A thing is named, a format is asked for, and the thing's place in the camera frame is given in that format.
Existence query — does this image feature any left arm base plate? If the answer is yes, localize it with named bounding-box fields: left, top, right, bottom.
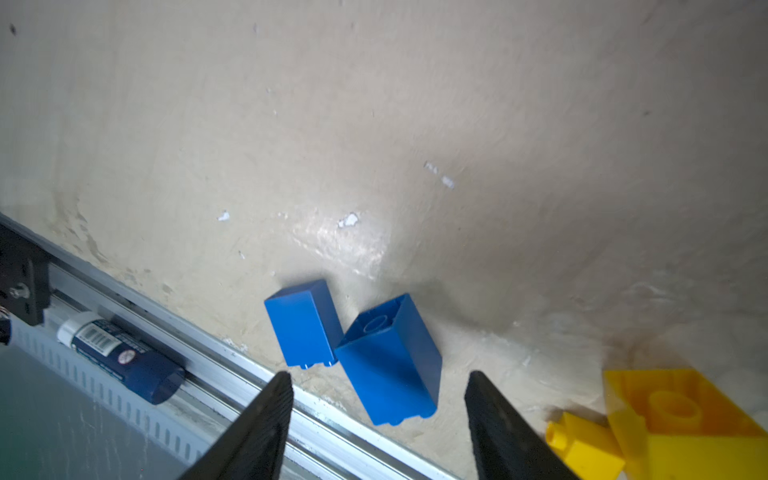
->
left=1, top=226, right=51, bottom=326

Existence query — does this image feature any blue cylinder on rail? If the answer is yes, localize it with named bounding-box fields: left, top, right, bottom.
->
left=56, top=311, right=185, bottom=405

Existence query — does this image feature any blue lego brick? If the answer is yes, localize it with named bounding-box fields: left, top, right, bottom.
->
left=264, top=279, right=344, bottom=370
left=334, top=294, right=442, bottom=426

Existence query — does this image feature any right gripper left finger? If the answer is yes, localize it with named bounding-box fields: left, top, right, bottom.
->
left=182, top=371, right=294, bottom=479

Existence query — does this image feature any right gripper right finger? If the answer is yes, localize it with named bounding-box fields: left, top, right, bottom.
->
left=464, top=370, right=577, bottom=480

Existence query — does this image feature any yellow lego small brick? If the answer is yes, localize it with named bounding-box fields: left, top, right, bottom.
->
left=545, top=412, right=626, bottom=480

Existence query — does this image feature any blue lego brick bottom right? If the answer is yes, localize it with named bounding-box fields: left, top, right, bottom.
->
left=334, top=294, right=442, bottom=426

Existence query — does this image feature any yellow lego large brick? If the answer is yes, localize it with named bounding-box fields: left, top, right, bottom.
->
left=603, top=369, right=767, bottom=480

